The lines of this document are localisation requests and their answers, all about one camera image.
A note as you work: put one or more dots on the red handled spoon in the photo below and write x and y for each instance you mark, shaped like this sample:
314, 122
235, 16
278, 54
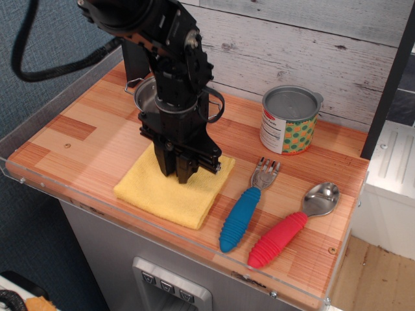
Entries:
319, 201

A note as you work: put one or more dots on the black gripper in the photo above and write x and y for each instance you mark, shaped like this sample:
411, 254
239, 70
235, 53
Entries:
181, 142

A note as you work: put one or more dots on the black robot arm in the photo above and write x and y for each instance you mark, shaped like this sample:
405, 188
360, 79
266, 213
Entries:
185, 105

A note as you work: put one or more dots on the small steel pot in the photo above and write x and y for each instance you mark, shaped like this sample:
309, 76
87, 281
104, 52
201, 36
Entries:
144, 92

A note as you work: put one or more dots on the clear acrylic table guard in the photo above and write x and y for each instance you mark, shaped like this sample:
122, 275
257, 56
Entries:
79, 146

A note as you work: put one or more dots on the blue handled fork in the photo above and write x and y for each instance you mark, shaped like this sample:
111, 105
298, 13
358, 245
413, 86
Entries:
236, 224

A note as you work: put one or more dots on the silver dispenser button panel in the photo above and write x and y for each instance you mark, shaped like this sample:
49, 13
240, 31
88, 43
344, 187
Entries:
161, 289

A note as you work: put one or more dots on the toy food can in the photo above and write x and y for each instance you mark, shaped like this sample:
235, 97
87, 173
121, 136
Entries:
289, 118

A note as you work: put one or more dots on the black vertical frame post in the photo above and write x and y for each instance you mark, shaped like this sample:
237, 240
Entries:
391, 86

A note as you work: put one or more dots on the yellow object at corner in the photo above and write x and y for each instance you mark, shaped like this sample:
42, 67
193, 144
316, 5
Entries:
39, 304

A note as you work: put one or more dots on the yellow cloth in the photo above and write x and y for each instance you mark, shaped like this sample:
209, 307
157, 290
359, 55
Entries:
145, 187

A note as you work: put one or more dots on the white cabinet at right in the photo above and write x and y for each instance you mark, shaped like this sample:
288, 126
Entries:
384, 216

